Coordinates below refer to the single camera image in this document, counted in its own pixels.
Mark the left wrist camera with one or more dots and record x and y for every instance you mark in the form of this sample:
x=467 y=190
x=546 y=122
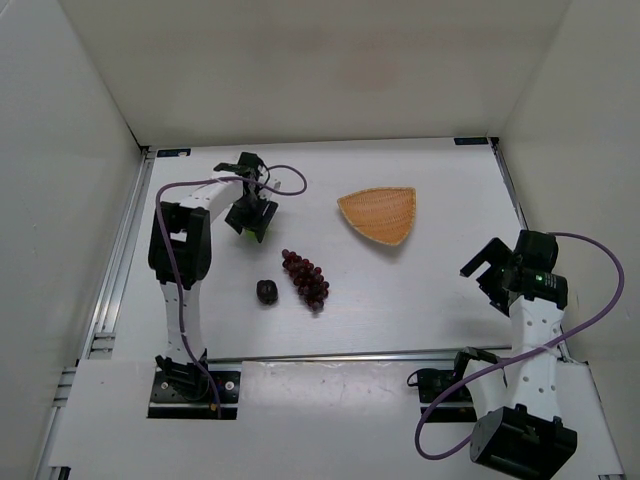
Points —
x=257 y=175

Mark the red fake grape bunch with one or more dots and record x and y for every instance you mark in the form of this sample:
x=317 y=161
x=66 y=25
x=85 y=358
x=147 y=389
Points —
x=307 y=278

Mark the green fake apple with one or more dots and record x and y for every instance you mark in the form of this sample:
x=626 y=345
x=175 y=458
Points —
x=248 y=232

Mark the woven orange fruit basket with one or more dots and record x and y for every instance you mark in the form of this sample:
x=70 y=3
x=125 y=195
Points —
x=385 y=215

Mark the left blue corner label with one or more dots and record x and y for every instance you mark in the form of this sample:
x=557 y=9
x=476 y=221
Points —
x=171 y=153

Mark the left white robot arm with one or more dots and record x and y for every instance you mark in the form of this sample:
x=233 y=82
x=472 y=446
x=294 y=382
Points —
x=180 y=255

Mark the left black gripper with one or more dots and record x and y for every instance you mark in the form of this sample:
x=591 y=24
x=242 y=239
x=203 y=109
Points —
x=252 y=216

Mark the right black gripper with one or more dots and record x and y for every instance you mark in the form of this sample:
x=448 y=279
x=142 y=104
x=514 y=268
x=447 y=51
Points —
x=486 y=265

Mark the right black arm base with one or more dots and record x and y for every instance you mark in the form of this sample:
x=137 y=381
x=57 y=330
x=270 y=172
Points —
x=432 y=382

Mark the dark purple fake plum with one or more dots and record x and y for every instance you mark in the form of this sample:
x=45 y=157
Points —
x=267 y=292

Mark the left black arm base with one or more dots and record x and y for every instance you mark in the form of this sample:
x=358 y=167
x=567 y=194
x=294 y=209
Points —
x=184 y=384

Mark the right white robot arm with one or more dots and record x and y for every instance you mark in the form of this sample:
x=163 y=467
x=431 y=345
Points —
x=519 y=430

